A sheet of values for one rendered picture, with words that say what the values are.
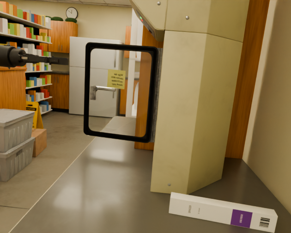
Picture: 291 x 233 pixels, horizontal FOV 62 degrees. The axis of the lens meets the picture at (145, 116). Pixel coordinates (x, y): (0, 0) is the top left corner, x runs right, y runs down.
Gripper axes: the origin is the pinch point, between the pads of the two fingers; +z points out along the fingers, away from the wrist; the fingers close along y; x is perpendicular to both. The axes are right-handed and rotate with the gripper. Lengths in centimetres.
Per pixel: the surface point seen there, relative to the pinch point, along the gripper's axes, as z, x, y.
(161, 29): 43, -11, -38
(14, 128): -104, 75, 135
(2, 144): -108, 88, 118
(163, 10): 43, -15, -38
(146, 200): 43, 37, -42
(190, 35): 51, -10, -38
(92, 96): 16.5, 13.4, -5.4
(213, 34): 57, -11, -36
